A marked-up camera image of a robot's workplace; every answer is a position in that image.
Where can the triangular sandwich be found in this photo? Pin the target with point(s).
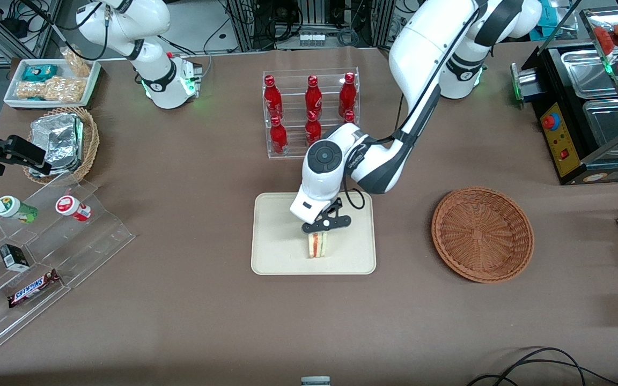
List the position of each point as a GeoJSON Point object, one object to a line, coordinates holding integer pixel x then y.
{"type": "Point", "coordinates": [319, 246]}

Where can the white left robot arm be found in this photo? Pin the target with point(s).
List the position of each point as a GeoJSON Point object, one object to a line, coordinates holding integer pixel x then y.
{"type": "Point", "coordinates": [421, 48]}

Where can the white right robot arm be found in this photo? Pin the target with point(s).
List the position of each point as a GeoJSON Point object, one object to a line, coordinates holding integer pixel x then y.
{"type": "Point", "coordinates": [126, 24]}

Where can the cream plastic tray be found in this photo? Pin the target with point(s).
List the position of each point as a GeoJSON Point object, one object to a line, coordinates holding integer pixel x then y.
{"type": "Point", "coordinates": [277, 246]}

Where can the white rectangular snack tray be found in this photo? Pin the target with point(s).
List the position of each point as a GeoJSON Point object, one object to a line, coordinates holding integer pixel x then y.
{"type": "Point", "coordinates": [14, 86]}

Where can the light wicker basket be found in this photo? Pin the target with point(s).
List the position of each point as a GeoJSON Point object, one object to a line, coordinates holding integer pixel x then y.
{"type": "Point", "coordinates": [90, 139]}

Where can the brown wicker basket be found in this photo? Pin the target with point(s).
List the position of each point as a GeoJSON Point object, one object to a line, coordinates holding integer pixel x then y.
{"type": "Point", "coordinates": [480, 236]}

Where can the green lidded drink bottle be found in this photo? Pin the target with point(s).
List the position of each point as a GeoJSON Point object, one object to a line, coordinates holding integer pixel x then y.
{"type": "Point", "coordinates": [13, 208]}

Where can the silver foil package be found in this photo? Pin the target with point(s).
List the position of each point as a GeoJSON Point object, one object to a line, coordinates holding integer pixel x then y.
{"type": "Point", "coordinates": [57, 136]}
{"type": "Point", "coordinates": [59, 170]}

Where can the clear acrylic bottle rack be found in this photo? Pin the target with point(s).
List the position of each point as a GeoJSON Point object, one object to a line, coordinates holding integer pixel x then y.
{"type": "Point", "coordinates": [293, 150]}

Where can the large clear nut bag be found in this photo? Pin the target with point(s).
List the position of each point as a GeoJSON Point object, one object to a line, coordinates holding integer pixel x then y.
{"type": "Point", "coordinates": [54, 90]}

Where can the red lidded drink bottle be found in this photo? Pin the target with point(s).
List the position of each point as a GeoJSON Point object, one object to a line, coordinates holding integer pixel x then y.
{"type": "Point", "coordinates": [72, 207]}

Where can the red cola bottle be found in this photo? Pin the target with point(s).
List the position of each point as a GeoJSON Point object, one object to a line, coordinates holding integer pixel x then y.
{"type": "Point", "coordinates": [347, 95]}
{"type": "Point", "coordinates": [313, 128]}
{"type": "Point", "coordinates": [272, 99]}
{"type": "Point", "coordinates": [349, 116]}
{"type": "Point", "coordinates": [313, 96]}
{"type": "Point", "coordinates": [278, 138]}

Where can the teal snack packet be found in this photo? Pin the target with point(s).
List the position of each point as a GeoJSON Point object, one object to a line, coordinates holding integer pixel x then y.
{"type": "Point", "coordinates": [39, 72]}

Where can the small black box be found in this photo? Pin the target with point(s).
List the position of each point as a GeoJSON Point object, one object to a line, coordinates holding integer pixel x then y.
{"type": "Point", "coordinates": [15, 257]}

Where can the small clear nut bag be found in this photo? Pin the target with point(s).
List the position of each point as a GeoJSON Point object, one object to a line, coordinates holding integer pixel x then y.
{"type": "Point", "coordinates": [77, 63]}

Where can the clear acrylic stepped display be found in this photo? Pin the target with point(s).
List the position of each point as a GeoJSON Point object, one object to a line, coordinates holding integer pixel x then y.
{"type": "Point", "coordinates": [94, 236]}

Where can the snickers chocolate bar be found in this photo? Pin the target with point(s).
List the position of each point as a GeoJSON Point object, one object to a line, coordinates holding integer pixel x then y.
{"type": "Point", "coordinates": [32, 289]}

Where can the grey box at table edge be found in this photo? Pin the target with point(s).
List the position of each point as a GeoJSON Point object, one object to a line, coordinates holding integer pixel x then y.
{"type": "Point", "coordinates": [315, 381]}

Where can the white power strip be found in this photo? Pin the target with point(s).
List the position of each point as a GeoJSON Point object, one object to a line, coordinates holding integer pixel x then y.
{"type": "Point", "coordinates": [312, 38]}

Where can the silver device with green light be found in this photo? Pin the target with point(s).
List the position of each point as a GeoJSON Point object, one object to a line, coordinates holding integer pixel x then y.
{"type": "Point", "coordinates": [526, 83]}

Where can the black food warmer machine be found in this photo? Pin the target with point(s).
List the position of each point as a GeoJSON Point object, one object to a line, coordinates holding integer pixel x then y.
{"type": "Point", "coordinates": [547, 75]}

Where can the large steel pan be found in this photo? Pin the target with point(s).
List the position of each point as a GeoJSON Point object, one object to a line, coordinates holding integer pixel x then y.
{"type": "Point", "coordinates": [588, 80]}

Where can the teal packet in background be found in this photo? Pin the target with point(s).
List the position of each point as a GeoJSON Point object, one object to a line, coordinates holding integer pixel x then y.
{"type": "Point", "coordinates": [547, 21]}

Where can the steel pan under glass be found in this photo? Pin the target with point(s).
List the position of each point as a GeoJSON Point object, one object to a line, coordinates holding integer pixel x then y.
{"type": "Point", "coordinates": [609, 126]}

